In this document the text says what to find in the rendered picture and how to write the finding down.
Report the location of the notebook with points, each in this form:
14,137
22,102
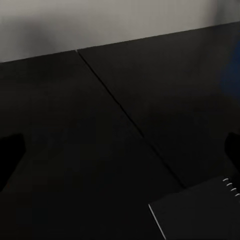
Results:
207,211

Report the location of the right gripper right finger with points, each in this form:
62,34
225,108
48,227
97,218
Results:
232,149

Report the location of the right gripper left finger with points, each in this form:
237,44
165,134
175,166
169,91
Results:
12,150

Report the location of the desk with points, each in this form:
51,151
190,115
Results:
112,128

